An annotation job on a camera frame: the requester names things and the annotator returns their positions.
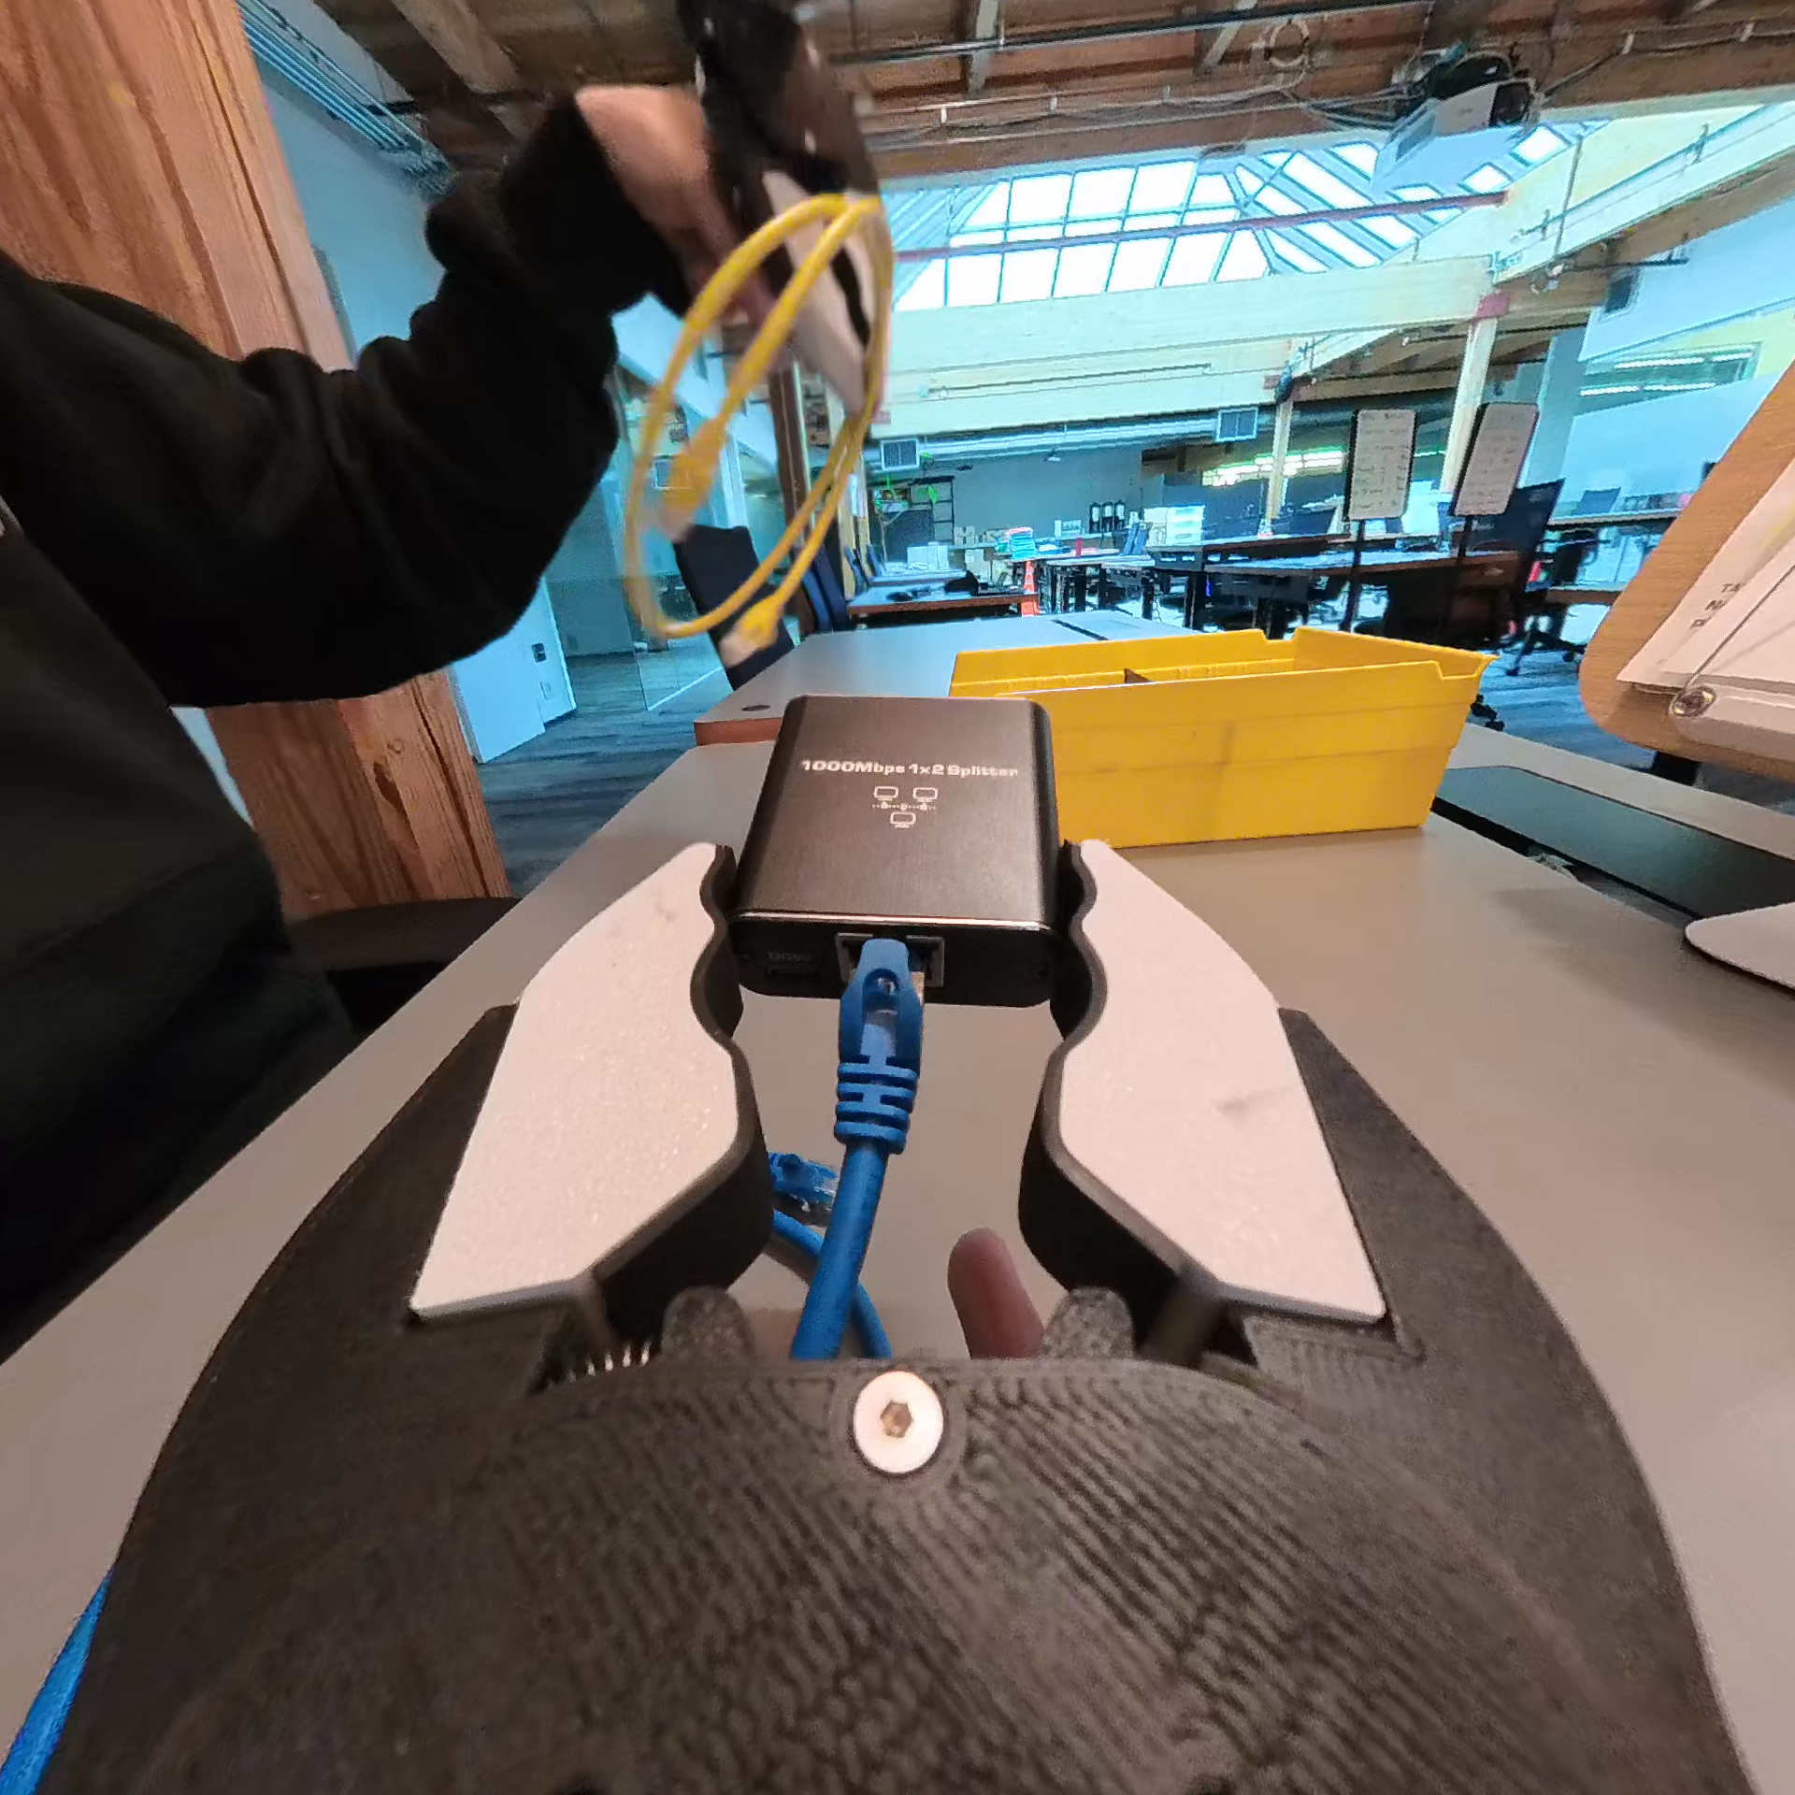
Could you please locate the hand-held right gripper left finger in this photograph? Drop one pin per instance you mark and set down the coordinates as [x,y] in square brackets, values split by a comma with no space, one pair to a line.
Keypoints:
[601,1092]

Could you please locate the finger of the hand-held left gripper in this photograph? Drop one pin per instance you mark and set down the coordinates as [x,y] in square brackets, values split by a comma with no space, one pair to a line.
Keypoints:
[830,309]

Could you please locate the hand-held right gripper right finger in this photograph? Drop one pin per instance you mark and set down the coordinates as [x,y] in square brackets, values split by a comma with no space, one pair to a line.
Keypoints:
[1190,1108]

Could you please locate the black network splitter box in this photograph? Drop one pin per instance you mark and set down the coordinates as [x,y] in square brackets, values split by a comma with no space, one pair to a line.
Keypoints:
[899,830]

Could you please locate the person's left forearm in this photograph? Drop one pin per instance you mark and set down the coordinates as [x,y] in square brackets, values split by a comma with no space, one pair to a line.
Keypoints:
[355,422]

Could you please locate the person's left hand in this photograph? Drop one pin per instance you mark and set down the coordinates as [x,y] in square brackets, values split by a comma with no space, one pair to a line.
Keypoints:
[671,163]

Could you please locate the person's right hand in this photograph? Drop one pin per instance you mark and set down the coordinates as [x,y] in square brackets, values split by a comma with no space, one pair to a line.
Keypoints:
[992,1297]

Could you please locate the yellow plastic bin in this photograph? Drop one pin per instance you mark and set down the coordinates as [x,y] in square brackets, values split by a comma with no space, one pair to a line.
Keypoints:
[1232,758]

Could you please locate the person's black clothed torso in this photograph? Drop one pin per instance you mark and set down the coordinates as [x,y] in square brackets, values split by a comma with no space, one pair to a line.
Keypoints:
[123,982]

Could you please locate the white board on stand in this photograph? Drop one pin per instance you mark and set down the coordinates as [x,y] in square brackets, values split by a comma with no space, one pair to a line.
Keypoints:
[1382,469]
[1491,462]

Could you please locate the white stand base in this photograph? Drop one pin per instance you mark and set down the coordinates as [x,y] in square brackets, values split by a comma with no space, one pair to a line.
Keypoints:
[1749,941]

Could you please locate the black office chair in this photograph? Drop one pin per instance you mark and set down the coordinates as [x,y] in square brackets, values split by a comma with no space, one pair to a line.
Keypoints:
[1522,561]

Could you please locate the wooden clipboard board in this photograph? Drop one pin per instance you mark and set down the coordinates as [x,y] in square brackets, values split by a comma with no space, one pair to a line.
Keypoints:
[1642,627]

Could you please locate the ceiling projector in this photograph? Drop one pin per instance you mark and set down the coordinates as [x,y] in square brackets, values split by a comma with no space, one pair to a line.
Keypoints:
[1459,115]

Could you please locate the wooden pillar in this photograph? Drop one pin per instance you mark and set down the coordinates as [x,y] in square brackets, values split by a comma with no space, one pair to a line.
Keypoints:
[123,163]

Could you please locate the metal clipboard clip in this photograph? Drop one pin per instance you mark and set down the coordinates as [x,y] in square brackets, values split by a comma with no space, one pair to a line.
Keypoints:
[1733,712]

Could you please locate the printed paper sheet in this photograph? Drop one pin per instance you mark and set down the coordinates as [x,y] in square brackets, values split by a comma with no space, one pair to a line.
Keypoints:
[1724,600]

